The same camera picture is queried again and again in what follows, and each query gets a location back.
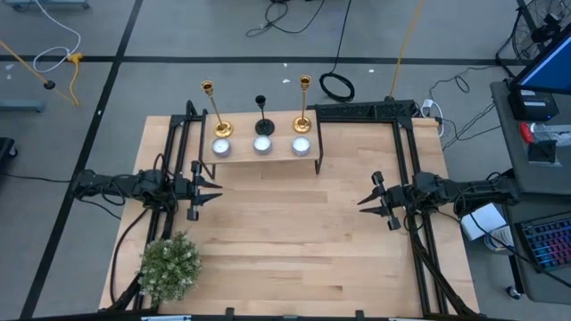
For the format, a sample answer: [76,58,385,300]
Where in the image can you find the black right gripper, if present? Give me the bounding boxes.
[356,170,417,232]

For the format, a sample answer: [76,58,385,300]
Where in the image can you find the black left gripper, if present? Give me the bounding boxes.
[173,160,223,222]

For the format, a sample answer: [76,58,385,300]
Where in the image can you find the white candle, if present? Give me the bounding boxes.
[252,135,274,156]
[291,136,312,158]
[211,136,232,159]

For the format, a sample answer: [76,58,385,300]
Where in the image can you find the gold candlestick holder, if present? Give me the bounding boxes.
[200,78,235,139]
[292,74,313,135]

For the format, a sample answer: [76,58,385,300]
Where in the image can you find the black candlestick holder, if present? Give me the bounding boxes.
[253,94,276,136]

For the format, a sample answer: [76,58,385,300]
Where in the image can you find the wooden shelf with black legs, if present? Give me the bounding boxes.
[198,109,325,179]

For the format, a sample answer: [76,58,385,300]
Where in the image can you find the green potted plant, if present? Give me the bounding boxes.
[137,230,203,309]

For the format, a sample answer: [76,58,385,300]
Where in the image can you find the white box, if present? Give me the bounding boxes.
[458,202,509,243]

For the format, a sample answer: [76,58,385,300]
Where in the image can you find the white power adapter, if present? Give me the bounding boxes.
[421,98,446,138]

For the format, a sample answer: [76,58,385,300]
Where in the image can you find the blue and white roll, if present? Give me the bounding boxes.
[484,225,515,252]

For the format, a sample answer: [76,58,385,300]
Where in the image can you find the red item on desk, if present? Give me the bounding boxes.
[519,121,535,144]

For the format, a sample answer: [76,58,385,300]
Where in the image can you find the grey desk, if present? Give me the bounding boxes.
[489,78,571,304]

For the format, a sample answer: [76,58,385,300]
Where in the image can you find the black keyboard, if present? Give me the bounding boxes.
[515,210,571,273]

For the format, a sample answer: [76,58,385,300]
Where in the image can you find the black box device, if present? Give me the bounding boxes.
[507,87,560,122]

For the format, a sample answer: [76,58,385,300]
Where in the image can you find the clear plastic bottle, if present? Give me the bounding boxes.
[533,122,571,147]

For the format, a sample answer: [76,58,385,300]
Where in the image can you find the grey cart base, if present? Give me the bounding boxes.
[0,100,45,113]
[4,0,90,12]

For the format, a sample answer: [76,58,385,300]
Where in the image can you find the computer monitor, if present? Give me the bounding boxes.
[509,25,571,95]

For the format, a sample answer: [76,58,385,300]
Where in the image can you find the black floor fan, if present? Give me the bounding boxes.
[494,0,571,78]

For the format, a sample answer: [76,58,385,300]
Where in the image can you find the black webcam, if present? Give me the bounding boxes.
[530,12,564,45]

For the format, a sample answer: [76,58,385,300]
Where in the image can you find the black aluminium frame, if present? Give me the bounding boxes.
[104,98,485,321]

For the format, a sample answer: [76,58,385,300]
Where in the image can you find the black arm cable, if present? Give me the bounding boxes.
[109,205,153,307]

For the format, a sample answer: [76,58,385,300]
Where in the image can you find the black coiled floor cable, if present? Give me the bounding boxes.
[318,0,356,103]

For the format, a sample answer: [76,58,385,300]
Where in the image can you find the thin black floor cables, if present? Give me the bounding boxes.
[427,65,503,152]

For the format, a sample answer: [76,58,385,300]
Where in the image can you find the yellow floor cable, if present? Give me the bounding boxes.
[389,0,424,100]

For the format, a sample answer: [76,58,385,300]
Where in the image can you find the yellow cable with black puck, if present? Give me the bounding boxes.
[0,39,85,107]

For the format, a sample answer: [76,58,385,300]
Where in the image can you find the black looped floor cable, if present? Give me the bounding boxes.
[244,0,327,38]

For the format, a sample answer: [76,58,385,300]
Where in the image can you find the white floor cable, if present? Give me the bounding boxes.
[31,0,82,75]

